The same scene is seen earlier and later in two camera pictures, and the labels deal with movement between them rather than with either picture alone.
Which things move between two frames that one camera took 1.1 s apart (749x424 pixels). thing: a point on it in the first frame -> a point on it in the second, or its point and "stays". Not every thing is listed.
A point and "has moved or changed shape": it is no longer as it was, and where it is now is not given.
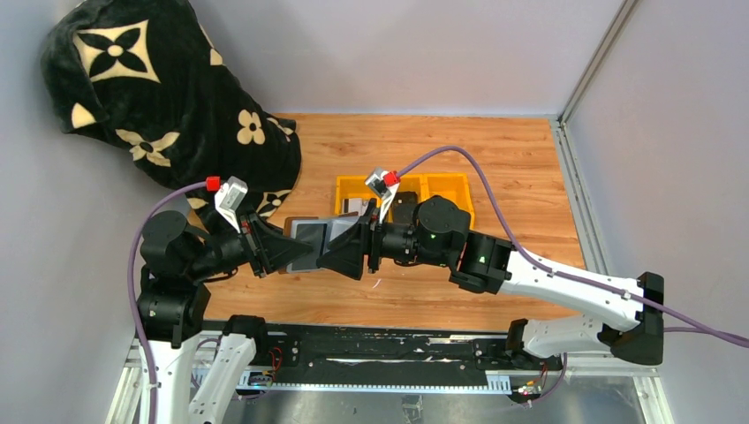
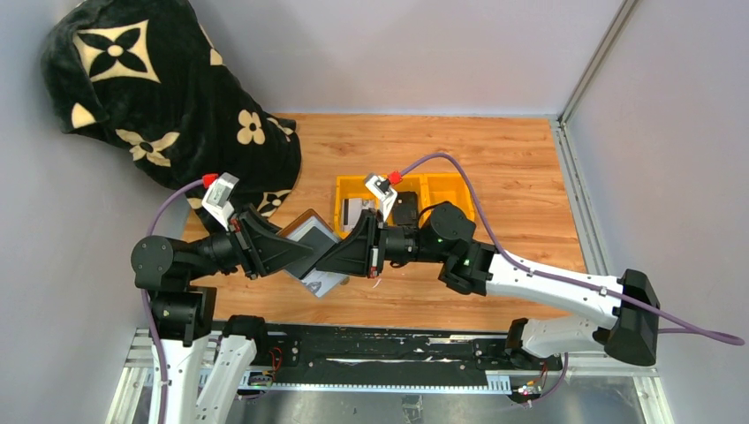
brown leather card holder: [318, 232] has moved or changed shape
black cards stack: [404, 204] stays
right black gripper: [374, 243] stays
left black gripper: [256, 246] stays
